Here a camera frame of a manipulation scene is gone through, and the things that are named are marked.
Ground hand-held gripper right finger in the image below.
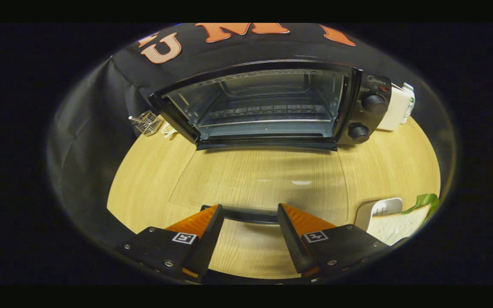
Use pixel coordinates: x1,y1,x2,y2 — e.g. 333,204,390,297
277,203,390,281

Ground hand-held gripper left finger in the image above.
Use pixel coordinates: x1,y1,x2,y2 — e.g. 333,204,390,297
116,204,225,283

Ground toast and lettuce sandwich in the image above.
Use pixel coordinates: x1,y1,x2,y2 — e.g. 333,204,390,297
366,193,440,246

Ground black toaster oven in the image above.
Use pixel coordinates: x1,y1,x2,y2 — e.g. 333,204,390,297
149,60,392,225

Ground white pop-up toaster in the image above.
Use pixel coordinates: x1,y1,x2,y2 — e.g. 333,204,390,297
377,86,412,131

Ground white plate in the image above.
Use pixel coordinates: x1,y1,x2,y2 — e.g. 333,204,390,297
355,198,403,231

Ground black backdrop cloth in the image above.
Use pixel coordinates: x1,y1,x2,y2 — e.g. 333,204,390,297
48,23,457,257

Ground white bottle green label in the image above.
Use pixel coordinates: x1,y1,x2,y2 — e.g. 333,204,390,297
401,83,416,124

